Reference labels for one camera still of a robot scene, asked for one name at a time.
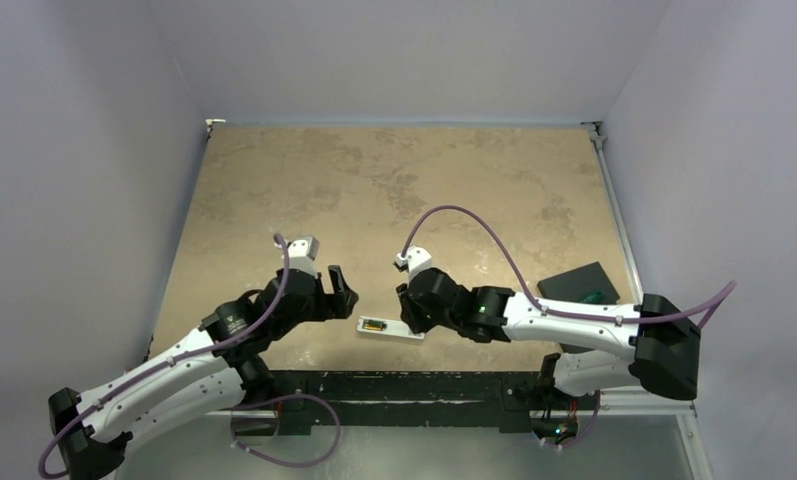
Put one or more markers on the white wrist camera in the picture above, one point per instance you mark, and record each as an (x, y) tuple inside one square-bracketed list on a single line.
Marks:
[(302, 253), (414, 260)]

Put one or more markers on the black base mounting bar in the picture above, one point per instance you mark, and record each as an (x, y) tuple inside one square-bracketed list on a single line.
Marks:
[(504, 401)]

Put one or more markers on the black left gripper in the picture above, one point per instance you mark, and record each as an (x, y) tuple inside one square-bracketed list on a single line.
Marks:
[(328, 305)]

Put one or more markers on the aluminium frame rail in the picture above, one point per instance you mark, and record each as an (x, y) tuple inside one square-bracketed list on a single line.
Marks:
[(599, 142)]

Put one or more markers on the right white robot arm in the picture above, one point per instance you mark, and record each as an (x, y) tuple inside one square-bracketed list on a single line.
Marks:
[(651, 345)]

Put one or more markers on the gold battery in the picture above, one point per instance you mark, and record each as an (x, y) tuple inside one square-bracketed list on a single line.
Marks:
[(374, 325)]

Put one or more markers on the black foam pad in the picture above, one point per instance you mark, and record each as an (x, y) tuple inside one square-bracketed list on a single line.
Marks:
[(588, 284)]

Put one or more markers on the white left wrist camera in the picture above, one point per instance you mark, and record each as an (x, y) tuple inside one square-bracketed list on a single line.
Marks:
[(302, 253)]

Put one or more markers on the white air conditioner remote control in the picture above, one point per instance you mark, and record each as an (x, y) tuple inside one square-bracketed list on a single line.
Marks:
[(395, 329)]

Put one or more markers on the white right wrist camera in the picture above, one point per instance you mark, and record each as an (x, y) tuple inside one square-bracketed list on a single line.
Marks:
[(414, 260)]

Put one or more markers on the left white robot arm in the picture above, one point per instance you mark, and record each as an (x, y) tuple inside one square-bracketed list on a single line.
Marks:
[(216, 366)]

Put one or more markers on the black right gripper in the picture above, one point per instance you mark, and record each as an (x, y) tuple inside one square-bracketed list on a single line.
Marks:
[(410, 304)]

